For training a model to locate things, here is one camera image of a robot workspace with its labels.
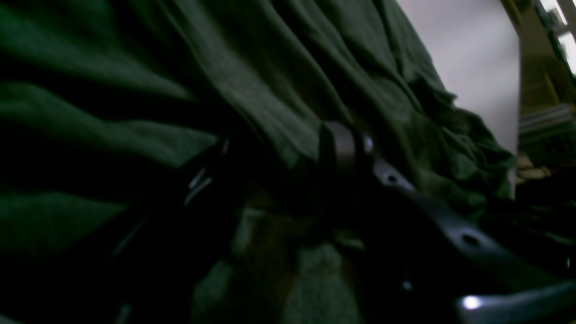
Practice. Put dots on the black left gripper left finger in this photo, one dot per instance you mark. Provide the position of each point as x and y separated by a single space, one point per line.
146 261

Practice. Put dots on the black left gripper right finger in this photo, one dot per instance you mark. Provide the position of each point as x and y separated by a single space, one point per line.
426 264

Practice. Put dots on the dark green t-shirt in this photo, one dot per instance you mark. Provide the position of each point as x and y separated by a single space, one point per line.
103 100

